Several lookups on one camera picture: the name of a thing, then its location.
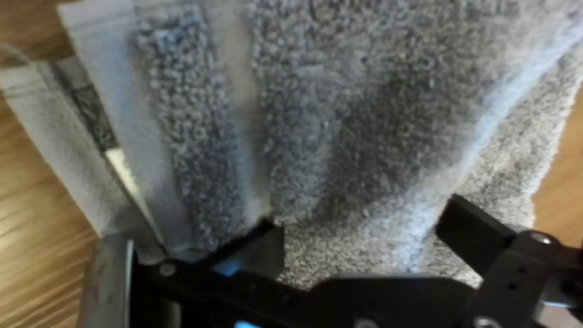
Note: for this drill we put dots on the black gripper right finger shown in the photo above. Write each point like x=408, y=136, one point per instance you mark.
x=510, y=266

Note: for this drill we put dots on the grey towel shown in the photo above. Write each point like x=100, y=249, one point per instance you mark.
x=364, y=91

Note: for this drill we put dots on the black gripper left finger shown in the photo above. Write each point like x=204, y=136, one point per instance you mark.
x=255, y=255

